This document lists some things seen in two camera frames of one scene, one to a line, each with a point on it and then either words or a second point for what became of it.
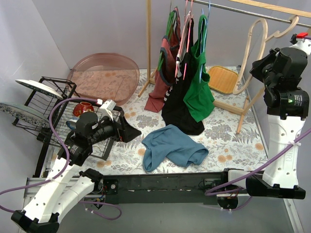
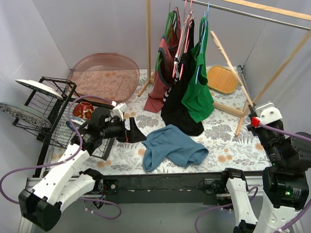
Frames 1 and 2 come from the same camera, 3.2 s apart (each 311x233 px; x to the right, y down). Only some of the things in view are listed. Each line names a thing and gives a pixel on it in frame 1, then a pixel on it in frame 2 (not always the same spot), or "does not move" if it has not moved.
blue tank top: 171,142 does not move
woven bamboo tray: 222,79 does not move
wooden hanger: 267,39 to 226,57
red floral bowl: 82,107 does not move
